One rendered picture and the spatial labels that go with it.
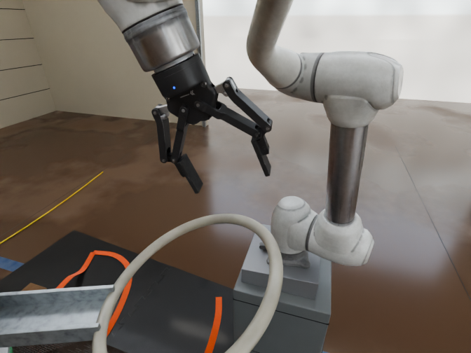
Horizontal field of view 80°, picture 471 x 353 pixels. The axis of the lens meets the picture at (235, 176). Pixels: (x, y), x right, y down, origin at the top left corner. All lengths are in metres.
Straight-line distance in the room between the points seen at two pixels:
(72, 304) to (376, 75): 0.96
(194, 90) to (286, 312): 1.05
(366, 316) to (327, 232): 1.37
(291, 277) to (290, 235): 0.18
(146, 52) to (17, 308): 0.80
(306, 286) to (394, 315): 1.29
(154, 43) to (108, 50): 5.95
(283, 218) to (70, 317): 0.74
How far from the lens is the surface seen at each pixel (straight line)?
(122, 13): 0.41
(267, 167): 0.46
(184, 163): 0.50
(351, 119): 0.79
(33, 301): 0.99
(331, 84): 0.77
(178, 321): 2.17
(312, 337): 1.39
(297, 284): 1.23
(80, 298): 0.93
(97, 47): 6.49
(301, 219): 1.12
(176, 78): 0.40
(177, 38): 0.40
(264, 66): 0.67
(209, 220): 0.87
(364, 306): 2.41
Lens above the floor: 1.79
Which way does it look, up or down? 29 degrees down
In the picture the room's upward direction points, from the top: straight up
